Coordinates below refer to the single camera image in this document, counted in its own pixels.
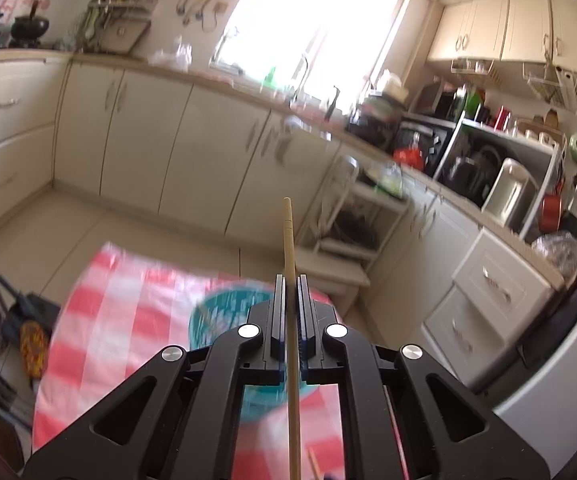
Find white appliance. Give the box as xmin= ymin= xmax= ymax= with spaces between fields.
xmin=488 ymin=285 xmax=577 ymax=480

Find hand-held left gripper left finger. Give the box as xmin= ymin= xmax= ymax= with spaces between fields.
xmin=22 ymin=274 xmax=289 ymax=480

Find white metal shelf rack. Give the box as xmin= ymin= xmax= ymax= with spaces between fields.
xmin=433 ymin=110 xmax=569 ymax=241

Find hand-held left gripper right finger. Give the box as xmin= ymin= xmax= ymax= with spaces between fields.
xmin=295 ymin=274 xmax=551 ymax=480

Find kitchen window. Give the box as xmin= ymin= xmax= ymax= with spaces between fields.
xmin=211 ymin=0 xmax=414 ymax=106

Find red checked plastic tablecloth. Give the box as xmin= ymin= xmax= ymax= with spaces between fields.
xmin=32 ymin=241 xmax=349 ymax=480

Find colourful knitted slipper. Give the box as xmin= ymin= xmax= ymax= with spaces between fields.
xmin=18 ymin=321 xmax=50 ymax=380

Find red pot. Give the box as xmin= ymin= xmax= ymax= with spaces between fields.
xmin=538 ymin=192 xmax=564 ymax=233

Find clear plastic bag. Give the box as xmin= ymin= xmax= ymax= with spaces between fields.
xmin=151 ymin=37 xmax=194 ymax=71

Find white thermo pot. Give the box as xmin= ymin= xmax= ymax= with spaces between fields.
xmin=481 ymin=157 xmax=539 ymax=228

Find black wok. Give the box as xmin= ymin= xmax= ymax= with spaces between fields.
xmin=11 ymin=2 xmax=52 ymax=48

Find dark blue dustpan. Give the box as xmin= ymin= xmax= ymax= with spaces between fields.
xmin=11 ymin=292 xmax=59 ymax=331

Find white step trolley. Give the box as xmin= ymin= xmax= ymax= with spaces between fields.
xmin=298 ymin=155 xmax=409 ymax=301

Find cream base cabinets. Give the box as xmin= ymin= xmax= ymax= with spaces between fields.
xmin=0 ymin=52 xmax=566 ymax=356

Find green bottle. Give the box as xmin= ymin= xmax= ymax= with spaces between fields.
xmin=463 ymin=87 xmax=486 ymax=121

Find silver toaster oven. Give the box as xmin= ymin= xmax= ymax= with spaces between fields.
xmin=411 ymin=80 xmax=456 ymax=121

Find black cooking pot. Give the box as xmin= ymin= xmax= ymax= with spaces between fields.
xmin=441 ymin=147 xmax=499 ymax=206

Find teal perforated utensil holder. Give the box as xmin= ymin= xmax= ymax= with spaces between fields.
xmin=188 ymin=280 xmax=339 ymax=423

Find wall utensil rack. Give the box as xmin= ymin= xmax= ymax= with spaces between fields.
xmin=86 ymin=0 xmax=162 ymax=26

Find red plastic bag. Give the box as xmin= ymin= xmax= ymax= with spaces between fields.
xmin=393 ymin=147 xmax=426 ymax=166

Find wire hanging basket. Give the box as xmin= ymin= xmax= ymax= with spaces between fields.
xmin=523 ymin=60 xmax=577 ymax=111

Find dish rack with dishes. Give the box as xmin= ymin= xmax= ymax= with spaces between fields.
xmin=348 ymin=70 xmax=409 ymax=146

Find white door-hung bin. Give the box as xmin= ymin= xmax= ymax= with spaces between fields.
xmin=278 ymin=115 xmax=319 ymax=166

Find brown cutting board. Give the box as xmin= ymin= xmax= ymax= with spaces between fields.
xmin=101 ymin=17 xmax=152 ymax=53

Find cream wall cabinets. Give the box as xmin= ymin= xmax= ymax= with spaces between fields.
xmin=425 ymin=0 xmax=577 ymax=86

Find crumpled clear bag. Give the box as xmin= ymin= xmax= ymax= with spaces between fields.
xmin=533 ymin=232 xmax=577 ymax=281

